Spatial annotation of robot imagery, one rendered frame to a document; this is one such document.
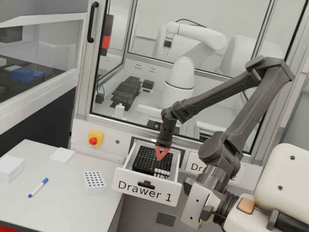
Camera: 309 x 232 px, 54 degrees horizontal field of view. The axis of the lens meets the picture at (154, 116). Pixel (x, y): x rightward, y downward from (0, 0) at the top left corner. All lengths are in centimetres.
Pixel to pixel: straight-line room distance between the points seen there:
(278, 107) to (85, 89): 95
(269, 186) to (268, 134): 91
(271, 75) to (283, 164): 39
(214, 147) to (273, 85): 29
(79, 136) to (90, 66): 39
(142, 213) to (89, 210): 56
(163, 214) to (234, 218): 115
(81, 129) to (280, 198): 120
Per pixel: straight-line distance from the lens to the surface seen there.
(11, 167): 147
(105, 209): 135
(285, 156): 71
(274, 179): 69
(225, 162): 83
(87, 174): 147
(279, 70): 101
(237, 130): 89
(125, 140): 161
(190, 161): 159
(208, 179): 79
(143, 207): 180
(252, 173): 167
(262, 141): 159
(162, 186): 130
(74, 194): 141
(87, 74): 155
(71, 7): 221
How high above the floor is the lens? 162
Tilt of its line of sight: 21 degrees down
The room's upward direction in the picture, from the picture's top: 13 degrees clockwise
